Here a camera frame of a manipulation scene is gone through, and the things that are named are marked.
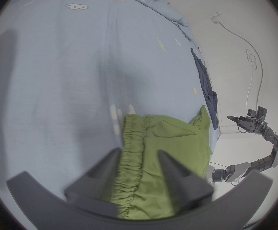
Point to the green shorts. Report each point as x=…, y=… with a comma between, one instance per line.
x=153, y=138

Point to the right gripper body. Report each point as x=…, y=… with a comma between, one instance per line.
x=249, y=123

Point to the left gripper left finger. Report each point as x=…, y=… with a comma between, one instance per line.
x=98, y=183

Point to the dark blue garment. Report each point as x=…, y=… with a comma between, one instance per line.
x=206, y=85

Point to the bed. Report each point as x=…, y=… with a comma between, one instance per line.
x=57, y=68

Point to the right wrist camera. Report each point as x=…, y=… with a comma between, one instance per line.
x=251, y=113

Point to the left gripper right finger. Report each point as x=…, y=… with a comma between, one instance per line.
x=184, y=190

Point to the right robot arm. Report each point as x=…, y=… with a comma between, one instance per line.
x=242, y=170

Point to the pale blue quilt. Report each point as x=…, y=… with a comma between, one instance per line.
x=158, y=3

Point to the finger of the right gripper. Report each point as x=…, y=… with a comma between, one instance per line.
x=235, y=119

